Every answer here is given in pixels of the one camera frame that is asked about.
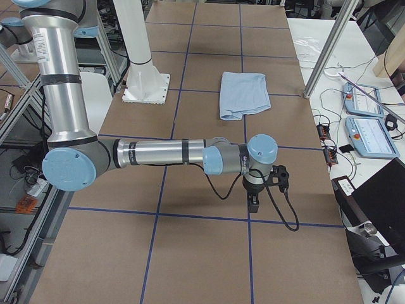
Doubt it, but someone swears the black laptop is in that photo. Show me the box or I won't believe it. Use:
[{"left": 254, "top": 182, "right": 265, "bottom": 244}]
[{"left": 352, "top": 158, "right": 404, "bottom": 255}]

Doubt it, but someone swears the near blue teach pendant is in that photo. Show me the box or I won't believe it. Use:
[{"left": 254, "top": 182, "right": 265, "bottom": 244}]
[{"left": 345, "top": 116, "right": 400, "bottom": 159}]

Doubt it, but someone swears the black labelled box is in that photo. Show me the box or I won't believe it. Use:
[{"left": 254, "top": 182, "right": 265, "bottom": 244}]
[{"left": 331, "top": 176, "right": 370, "bottom": 234}]

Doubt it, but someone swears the far blue teach pendant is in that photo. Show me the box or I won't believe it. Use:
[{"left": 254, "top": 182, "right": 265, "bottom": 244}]
[{"left": 342, "top": 82, "right": 384, "bottom": 118}]

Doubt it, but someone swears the clear plastic bag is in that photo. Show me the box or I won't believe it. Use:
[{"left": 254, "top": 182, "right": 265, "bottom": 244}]
[{"left": 293, "top": 37, "right": 322, "bottom": 63}]

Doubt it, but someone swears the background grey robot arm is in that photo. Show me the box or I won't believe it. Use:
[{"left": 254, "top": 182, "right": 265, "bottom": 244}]
[{"left": 1, "top": 17, "right": 37, "bottom": 64}]

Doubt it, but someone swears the grey aluminium frame post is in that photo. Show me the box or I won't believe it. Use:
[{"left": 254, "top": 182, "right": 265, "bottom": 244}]
[{"left": 303, "top": 0, "right": 359, "bottom": 99}]

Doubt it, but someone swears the blue teach pendant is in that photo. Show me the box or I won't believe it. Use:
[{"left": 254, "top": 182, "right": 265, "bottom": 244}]
[
  {"left": 345, "top": 116, "right": 400, "bottom": 159},
  {"left": 342, "top": 82, "right": 384, "bottom": 118}
]

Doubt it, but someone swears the light blue button-up shirt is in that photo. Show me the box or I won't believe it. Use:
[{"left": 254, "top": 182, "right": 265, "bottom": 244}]
[{"left": 219, "top": 72, "right": 271, "bottom": 121}]

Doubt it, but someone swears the white plastic chair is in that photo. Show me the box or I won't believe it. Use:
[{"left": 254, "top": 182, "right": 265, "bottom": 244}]
[{"left": 80, "top": 72, "right": 113, "bottom": 134}]

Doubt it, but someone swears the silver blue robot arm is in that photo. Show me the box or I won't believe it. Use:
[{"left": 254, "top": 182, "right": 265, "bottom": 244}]
[{"left": 72, "top": 1, "right": 290, "bottom": 218}]

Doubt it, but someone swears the reacher grabber stick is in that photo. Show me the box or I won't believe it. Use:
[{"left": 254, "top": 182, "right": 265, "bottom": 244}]
[{"left": 323, "top": 66, "right": 404, "bottom": 124}]

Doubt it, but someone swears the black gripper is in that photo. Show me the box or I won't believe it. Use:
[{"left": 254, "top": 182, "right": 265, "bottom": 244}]
[{"left": 242, "top": 165, "right": 289, "bottom": 212}]

